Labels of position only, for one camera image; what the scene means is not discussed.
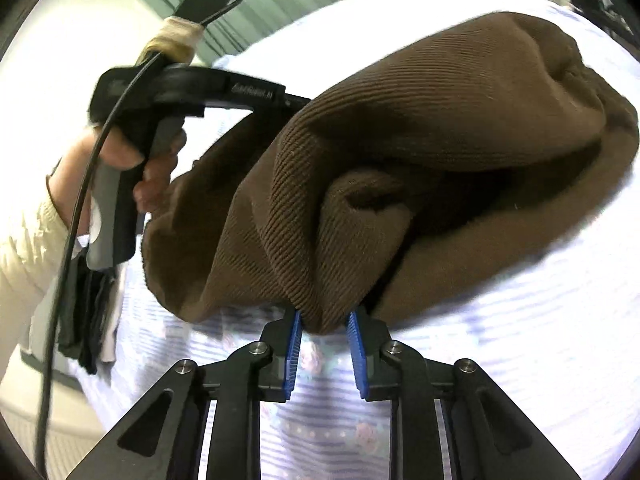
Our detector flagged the green curtain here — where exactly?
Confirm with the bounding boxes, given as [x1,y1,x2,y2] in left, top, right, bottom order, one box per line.
[120,0,556,68]

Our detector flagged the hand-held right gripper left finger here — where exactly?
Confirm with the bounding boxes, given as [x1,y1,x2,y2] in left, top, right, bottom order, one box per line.
[66,308,304,480]

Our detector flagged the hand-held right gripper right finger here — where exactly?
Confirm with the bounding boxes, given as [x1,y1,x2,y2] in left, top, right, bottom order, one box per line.
[348,310,584,480]

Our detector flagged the striped floral bed sheet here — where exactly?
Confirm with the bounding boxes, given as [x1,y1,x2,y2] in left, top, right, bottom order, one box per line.
[70,0,640,480]

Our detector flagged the brown corduroy pants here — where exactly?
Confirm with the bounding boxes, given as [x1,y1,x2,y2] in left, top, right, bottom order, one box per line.
[141,11,640,337]

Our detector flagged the dark object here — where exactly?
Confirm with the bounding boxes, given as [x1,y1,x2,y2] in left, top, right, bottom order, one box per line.
[567,0,632,46]

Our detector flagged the person's left forearm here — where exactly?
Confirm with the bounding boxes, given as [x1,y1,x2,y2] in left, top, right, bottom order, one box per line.
[0,192,96,376]

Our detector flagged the stack of dark folded clothes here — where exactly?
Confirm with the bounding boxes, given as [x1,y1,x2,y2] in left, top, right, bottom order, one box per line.
[56,255,126,376]

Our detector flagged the person's left hand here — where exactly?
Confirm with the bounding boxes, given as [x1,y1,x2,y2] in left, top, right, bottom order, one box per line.
[47,127,188,228]

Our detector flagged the black cable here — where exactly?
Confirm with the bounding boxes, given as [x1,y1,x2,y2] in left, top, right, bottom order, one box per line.
[37,0,245,461]

